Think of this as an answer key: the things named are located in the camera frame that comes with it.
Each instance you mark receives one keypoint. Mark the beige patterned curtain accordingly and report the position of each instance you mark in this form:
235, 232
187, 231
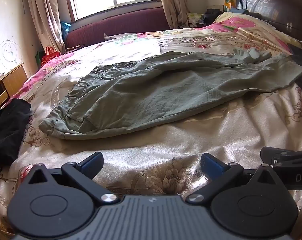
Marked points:
44, 12
169, 0

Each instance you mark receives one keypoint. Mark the dark wooden headboard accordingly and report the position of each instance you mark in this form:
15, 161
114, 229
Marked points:
273, 0

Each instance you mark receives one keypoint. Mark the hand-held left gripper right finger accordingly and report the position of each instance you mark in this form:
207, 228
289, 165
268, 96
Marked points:
211, 165

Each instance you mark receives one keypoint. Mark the blue plastic bag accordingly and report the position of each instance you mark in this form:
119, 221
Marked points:
65, 29

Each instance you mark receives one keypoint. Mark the red shopping bag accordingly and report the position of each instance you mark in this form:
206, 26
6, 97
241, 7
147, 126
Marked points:
50, 55

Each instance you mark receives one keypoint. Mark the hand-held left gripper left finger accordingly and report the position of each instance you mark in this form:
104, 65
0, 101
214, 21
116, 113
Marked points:
94, 162

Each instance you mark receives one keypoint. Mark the maroon sofa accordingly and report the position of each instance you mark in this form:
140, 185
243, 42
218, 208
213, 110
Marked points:
116, 26

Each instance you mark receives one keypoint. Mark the yellow packet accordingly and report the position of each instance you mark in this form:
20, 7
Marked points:
228, 1

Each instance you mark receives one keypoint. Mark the wooden cabinet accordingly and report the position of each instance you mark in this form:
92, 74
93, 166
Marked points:
8, 85

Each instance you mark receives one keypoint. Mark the floral satin bedspread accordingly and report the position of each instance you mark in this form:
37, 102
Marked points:
190, 142

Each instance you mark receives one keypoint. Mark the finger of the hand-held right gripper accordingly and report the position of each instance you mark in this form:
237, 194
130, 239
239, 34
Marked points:
273, 155

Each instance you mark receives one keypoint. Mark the grey-green pants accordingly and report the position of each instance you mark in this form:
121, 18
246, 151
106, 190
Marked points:
166, 90

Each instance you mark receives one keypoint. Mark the floral pillow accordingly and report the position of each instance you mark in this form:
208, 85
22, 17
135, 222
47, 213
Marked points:
250, 25

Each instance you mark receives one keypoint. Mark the black bag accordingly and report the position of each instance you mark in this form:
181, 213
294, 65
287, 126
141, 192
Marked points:
212, 16

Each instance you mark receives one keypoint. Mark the black cloth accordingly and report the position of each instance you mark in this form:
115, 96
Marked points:
6, 130

